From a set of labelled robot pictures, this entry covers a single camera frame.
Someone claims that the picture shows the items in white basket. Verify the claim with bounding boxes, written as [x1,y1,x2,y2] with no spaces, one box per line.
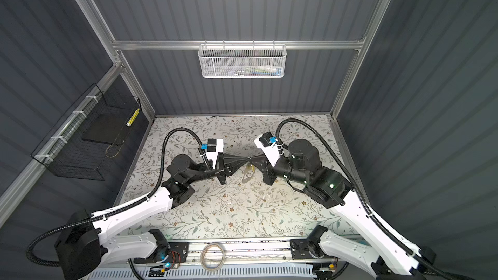
[227,65,285,77]

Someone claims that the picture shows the tape roll clear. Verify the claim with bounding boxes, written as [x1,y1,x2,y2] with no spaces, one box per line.
[200,243,226,272]

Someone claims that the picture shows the black wire basket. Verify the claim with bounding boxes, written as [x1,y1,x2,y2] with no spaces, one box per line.
[31,85,141,181]

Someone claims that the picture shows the black pad in basket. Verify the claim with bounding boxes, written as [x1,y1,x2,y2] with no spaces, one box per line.
[82,114,131,146]

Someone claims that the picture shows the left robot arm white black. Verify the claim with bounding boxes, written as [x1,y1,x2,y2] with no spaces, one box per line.
[54,152,249,279]

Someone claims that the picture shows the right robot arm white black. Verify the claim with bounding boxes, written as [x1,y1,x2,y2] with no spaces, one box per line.
[251,132,435,279]

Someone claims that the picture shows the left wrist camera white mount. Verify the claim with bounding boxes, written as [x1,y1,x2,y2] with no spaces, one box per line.
[199,139,224,171]

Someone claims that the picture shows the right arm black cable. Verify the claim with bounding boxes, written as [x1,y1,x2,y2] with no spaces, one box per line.
[275,118,468,280]

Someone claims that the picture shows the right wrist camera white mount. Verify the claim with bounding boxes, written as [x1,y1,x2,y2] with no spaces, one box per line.
[254,132,284,167]

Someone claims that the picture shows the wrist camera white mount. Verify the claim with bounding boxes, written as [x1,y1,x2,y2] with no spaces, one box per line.
[254,132,284,167]
[199,139,224,171]

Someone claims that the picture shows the yellow marker in black basket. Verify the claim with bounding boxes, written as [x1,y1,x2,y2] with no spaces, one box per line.
[126,108,141,127]

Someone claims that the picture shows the white wire mesh basket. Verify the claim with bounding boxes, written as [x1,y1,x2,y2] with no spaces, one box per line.
[198,45,287,79]

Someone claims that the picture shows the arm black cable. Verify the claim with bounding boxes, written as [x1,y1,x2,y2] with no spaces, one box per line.
[26,127,205,280]
[275,118,468,280]

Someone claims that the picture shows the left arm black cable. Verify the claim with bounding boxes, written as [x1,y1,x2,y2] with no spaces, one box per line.
[26,127,205,280]

